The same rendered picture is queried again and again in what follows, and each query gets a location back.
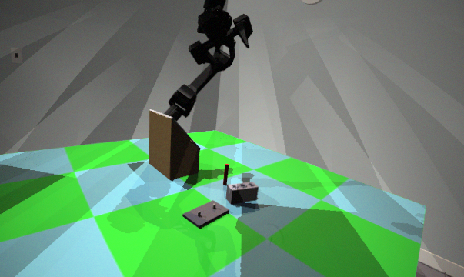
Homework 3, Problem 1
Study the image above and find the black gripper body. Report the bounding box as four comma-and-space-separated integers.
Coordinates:
189, 14, 253, 65

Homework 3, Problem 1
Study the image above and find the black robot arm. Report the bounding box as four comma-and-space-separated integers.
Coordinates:
164, 0, 236, 121

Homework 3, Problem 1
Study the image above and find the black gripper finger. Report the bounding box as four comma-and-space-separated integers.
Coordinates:
236, 20, 250, 48
195, 44, 219, 66

